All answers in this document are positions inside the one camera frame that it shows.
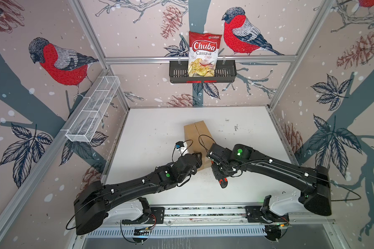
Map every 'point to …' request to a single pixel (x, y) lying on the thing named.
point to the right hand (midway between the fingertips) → (213, 178)
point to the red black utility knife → (223, 183)
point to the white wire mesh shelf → (85, 125)
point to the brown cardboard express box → (198, 139)
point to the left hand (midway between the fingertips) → (201, 156)
